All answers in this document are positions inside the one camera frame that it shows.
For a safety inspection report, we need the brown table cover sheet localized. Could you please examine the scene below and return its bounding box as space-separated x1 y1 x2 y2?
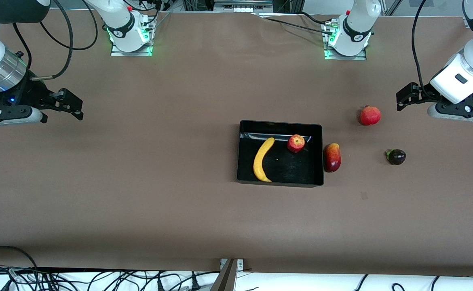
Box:
0 10 473 272

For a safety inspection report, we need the slanted aluminium profile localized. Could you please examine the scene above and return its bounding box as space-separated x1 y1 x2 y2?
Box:
384 0 403 16

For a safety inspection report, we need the thick black cable silver plug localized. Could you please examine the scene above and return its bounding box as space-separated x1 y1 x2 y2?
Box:
30 0 75 81

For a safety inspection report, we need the red pomegranate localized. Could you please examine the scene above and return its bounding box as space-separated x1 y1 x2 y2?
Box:
359 105 382 126

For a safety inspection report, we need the black cable across table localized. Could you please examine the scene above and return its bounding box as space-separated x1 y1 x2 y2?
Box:
257 11 334 37

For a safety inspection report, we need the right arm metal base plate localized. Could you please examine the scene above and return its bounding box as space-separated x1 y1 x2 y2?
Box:
110 24 153 57

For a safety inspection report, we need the yellow banana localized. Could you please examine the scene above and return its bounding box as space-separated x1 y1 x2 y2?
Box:
253 137 275 183

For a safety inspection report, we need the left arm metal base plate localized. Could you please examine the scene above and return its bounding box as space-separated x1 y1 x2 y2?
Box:
323 22 367 61

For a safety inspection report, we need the dark purple mangosteen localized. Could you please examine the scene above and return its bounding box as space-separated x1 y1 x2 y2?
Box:
385 149 407 165

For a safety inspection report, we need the red yellow mango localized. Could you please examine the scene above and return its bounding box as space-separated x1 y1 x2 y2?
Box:
323 143 342 173

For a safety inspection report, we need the black plastic tray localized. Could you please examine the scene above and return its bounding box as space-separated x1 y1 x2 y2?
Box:
236 120 325 188

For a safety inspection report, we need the aluminium frame structure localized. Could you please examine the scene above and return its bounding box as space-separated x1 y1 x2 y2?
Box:
182 0 302 16

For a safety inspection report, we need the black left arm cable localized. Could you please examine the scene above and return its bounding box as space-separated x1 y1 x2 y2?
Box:
412 0 437 101

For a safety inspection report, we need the dark metal post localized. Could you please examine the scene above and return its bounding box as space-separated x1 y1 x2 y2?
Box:
210 259 237 291

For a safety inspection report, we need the thin black looping cable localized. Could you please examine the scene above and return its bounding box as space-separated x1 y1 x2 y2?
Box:
38 0 99 51

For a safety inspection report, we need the small red yellow apple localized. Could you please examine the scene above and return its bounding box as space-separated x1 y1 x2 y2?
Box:
287 134 306 153

